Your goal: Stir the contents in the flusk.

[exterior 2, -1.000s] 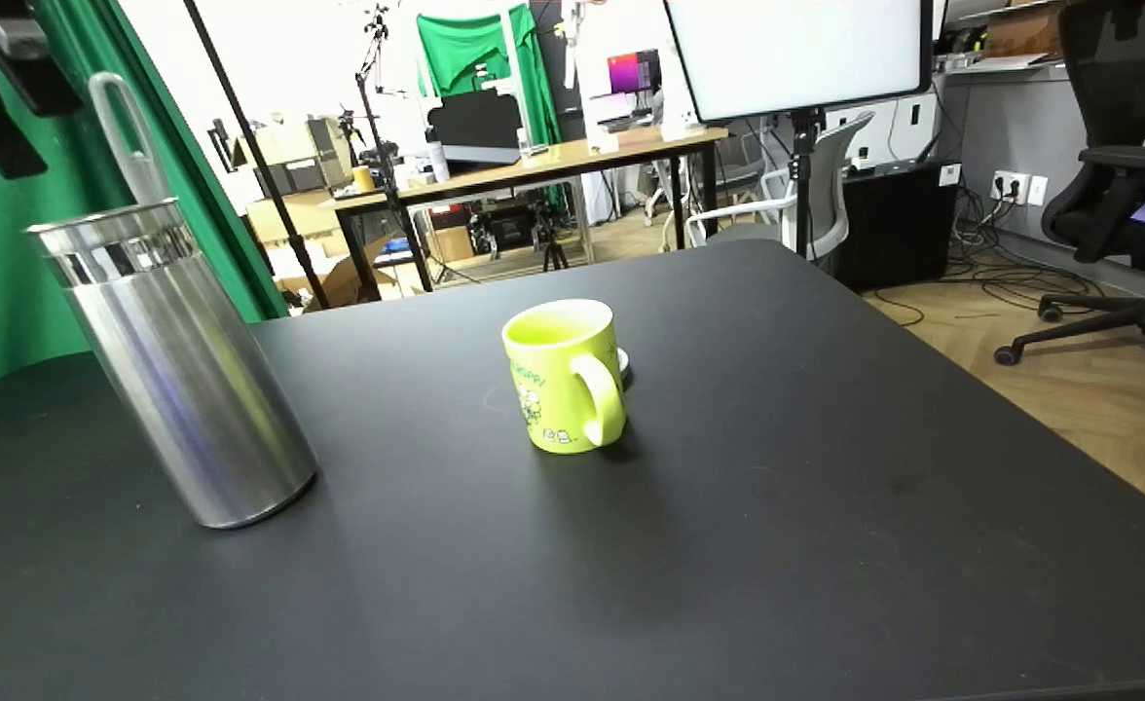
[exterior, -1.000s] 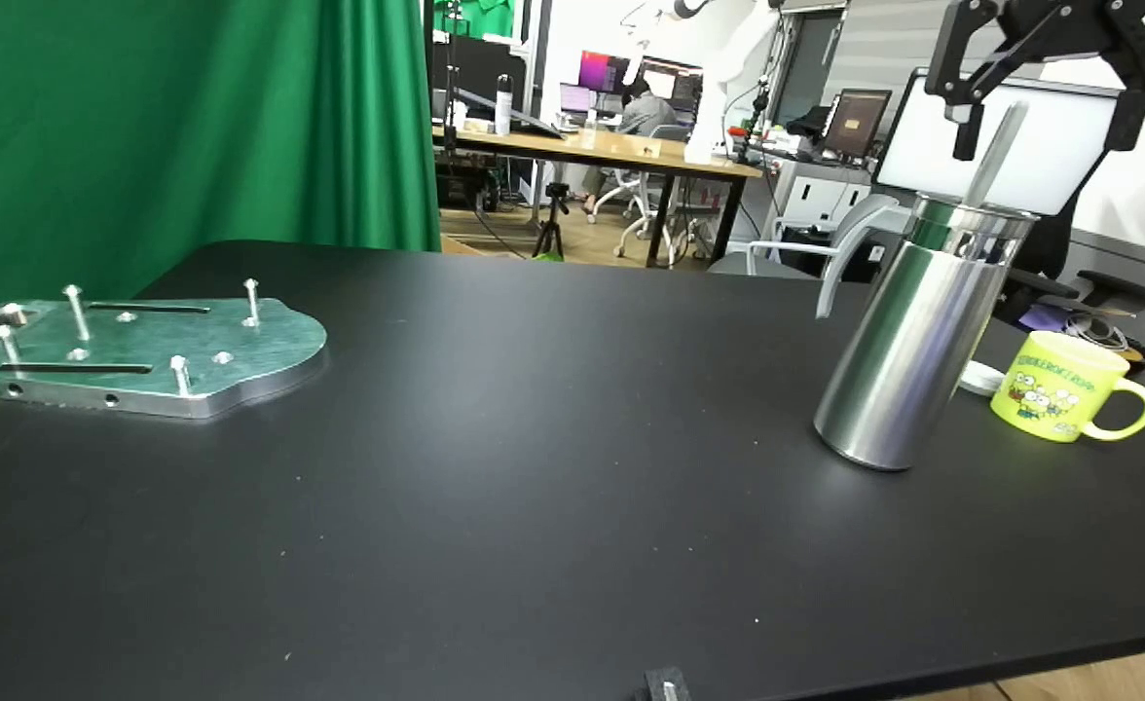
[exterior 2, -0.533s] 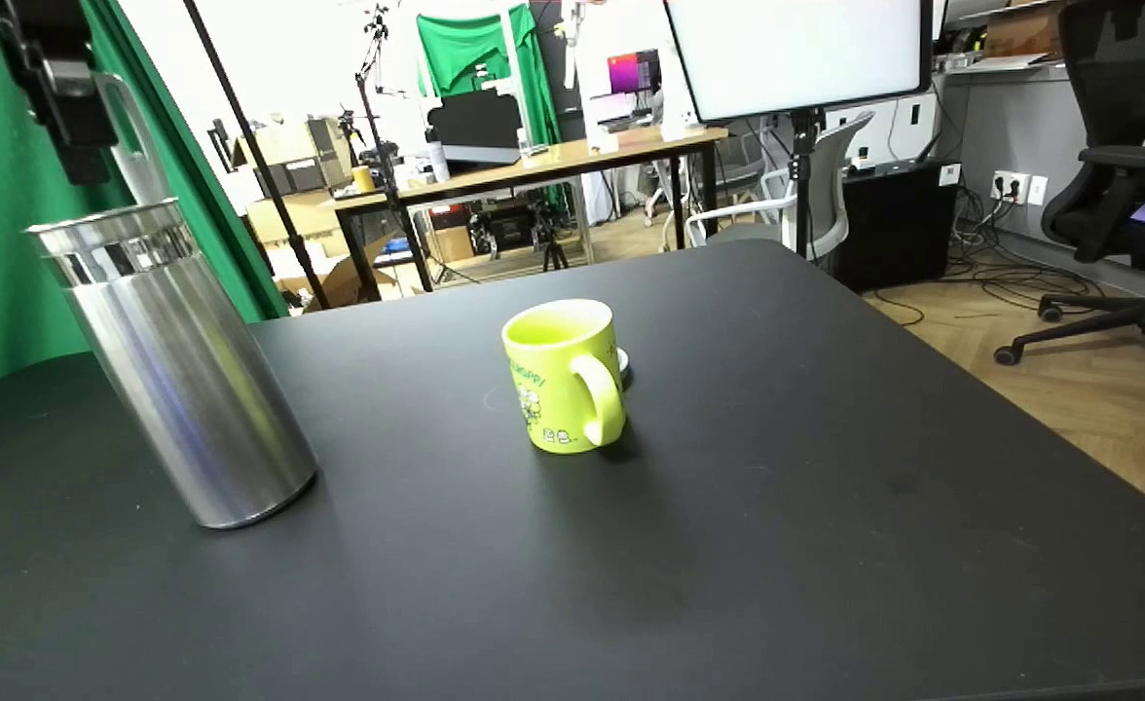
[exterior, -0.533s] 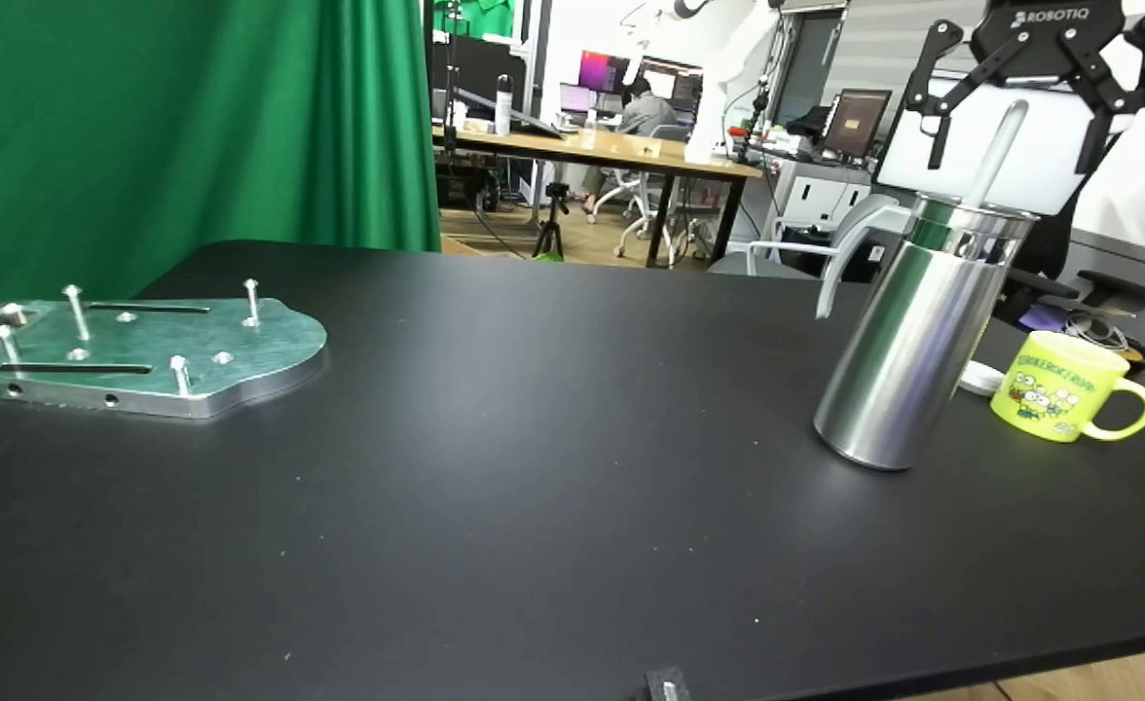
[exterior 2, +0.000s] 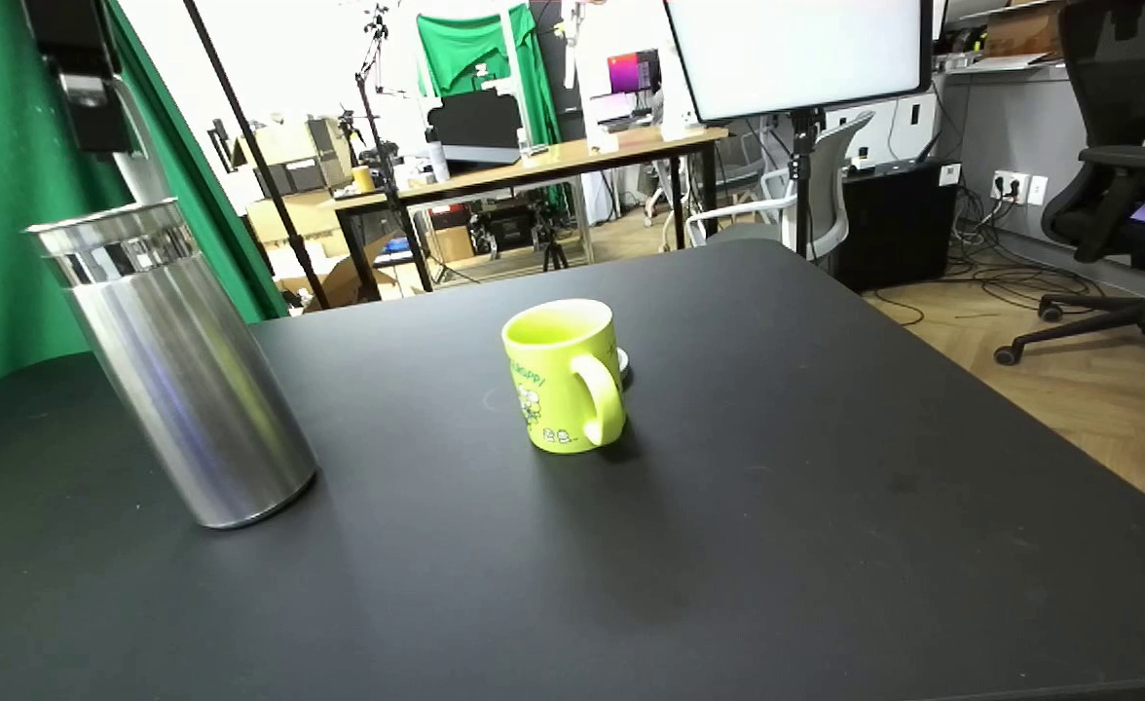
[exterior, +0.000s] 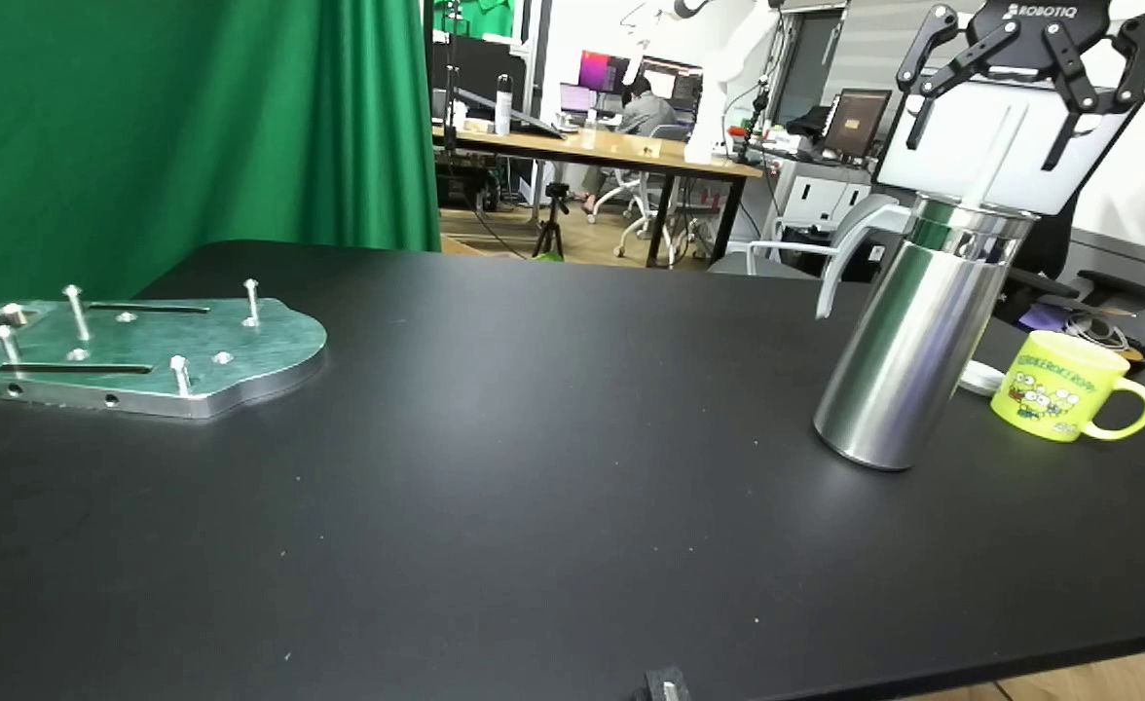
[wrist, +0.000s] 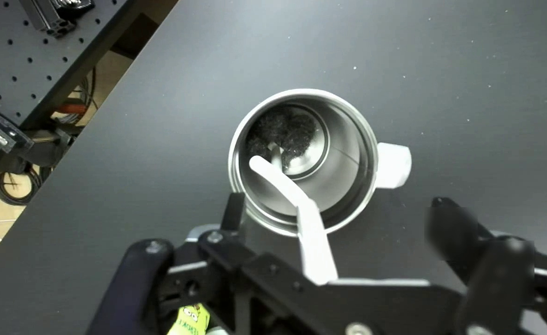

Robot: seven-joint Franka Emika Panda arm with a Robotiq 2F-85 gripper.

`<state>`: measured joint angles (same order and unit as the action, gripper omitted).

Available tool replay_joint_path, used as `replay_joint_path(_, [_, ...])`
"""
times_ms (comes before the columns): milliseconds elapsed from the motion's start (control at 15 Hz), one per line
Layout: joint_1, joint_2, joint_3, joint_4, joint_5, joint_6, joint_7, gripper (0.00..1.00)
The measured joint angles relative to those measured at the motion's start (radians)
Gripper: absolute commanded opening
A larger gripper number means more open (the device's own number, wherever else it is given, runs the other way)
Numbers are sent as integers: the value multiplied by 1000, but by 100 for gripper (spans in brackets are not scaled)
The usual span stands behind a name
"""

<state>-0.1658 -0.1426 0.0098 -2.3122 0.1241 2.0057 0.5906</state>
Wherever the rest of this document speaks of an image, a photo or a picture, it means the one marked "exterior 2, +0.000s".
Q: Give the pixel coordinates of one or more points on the stainless steel flask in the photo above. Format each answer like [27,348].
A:
[185,376]

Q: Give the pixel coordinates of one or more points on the yellow-green ceramic mug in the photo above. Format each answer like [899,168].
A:
[554,376]

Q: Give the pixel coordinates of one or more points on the small black tripod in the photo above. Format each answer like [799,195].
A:
[554,242]

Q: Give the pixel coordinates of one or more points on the long wooden desk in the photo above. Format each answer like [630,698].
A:
[534,167]

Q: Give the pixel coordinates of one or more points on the black equipment case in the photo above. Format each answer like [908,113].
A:
[475,121]

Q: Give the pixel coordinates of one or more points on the black light stand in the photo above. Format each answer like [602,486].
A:
[386,168]

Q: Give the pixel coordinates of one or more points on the black display stand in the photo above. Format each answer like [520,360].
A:
[803,181]

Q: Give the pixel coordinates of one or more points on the purple lit monitor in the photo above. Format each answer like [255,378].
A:
[630,72]

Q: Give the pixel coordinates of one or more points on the white grey office chair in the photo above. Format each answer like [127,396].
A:
[825,181]

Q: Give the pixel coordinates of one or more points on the green hanging cloth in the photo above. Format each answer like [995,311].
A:
[468,52]

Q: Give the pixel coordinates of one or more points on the black box cabinet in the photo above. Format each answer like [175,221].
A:
[895,221]

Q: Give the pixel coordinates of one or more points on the large white display screen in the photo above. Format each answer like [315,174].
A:
[790,52]

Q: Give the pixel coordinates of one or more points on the thin black stand pole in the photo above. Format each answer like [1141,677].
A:
[249,150]

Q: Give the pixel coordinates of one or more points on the black office chair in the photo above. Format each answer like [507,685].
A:
[1124,158]

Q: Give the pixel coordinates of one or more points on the green curtain backdrop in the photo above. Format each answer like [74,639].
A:
[1,195]

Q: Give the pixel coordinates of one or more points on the white wall power outlet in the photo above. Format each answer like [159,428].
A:
[1016,190]

